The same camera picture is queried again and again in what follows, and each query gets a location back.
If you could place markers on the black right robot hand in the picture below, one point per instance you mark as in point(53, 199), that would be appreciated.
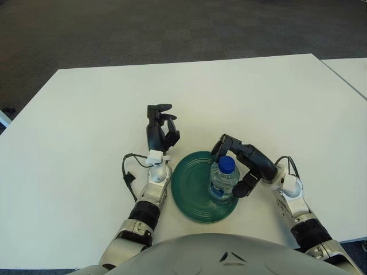
point(258, 163)

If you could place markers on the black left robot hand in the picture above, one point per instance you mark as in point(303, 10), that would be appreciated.
point(156, 137)

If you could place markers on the clear bottle with blue cap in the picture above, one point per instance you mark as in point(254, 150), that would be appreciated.
point(223, 180)

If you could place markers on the green round plate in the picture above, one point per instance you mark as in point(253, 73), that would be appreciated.
point(192, 183)

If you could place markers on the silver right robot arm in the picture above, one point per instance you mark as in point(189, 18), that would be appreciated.
point(304, 217)

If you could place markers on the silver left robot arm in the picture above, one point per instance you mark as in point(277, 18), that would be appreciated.
point(152, 189)

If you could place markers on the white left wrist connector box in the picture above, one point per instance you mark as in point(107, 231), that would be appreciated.
point(155, 157)

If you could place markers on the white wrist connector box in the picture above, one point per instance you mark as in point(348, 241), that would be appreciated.
point(155, 157)
point(289, 183)

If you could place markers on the white right wrist connector box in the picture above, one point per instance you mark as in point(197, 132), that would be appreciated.
point(289, 183)

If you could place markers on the grey robot torso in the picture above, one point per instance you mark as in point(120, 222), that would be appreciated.
point(200, 255)

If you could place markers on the white furniture edge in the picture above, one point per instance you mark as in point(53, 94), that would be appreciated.
point(4, 120)

